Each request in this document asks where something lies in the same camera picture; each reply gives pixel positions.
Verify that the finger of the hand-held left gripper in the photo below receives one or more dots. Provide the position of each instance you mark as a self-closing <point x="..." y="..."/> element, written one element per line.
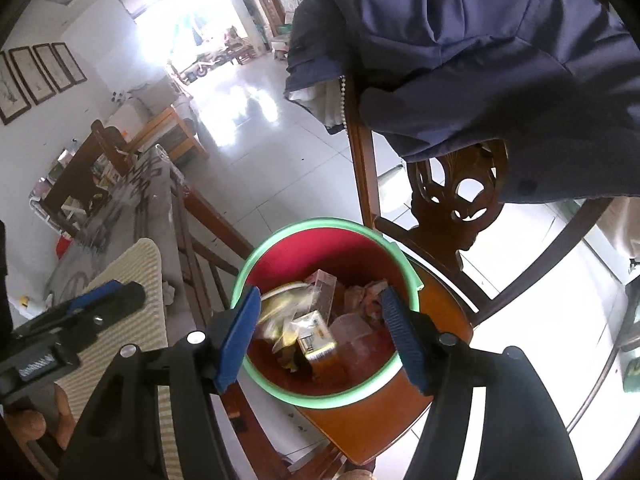
<point x="100" y="300"/>

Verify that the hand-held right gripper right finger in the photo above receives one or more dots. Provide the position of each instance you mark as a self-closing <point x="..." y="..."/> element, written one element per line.
<point x="402" y="340"/>

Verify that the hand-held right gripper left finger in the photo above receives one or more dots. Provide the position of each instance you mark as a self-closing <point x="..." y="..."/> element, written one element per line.
<point x="237" y="340"/>

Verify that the trash items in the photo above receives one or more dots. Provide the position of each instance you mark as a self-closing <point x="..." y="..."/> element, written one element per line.
<point x="285" y="310"/>

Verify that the red basin green rim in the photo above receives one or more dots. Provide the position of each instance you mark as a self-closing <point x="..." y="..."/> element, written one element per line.
<point x="310" y="240"/>

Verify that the person's left hand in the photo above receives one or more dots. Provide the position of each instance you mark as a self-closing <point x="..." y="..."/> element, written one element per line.
<point x="25" y="425"/>

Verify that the clear plastic cup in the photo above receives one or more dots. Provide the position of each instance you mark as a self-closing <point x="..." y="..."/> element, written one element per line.
<point x="350" y="327"/>

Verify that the red bag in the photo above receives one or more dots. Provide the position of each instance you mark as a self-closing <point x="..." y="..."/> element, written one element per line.
<point x="64" y="247"/>

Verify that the small white yellow box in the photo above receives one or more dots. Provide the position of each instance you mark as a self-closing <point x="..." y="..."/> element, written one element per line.
<point x="315" y="332"/>

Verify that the light brown box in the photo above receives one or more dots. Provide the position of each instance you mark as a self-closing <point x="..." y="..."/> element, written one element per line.
<point x="322" y="292"/>

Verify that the carved wooden chair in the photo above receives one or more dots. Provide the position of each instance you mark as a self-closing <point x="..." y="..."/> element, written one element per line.
<point x="350" y="425"/>

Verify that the white book rack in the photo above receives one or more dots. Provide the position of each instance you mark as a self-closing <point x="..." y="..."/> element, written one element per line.
<point x="37" y="195"/>

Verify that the wooden bench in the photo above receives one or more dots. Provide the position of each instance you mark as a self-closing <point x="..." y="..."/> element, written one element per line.
<point x="80" y="170"/>

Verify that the beige sofa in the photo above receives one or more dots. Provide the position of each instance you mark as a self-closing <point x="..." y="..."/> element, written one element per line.
<point x="135" y="110"/>

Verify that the blue jacket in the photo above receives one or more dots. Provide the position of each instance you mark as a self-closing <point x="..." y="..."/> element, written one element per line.
<point x="475" y="60"/>

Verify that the framed wall picture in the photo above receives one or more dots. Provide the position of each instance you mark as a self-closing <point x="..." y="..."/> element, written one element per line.
<point x="10" y="87"/>
<point x="70" y="62"/>
<point x="32" y="75"/>
<point x="52" y="67"/>

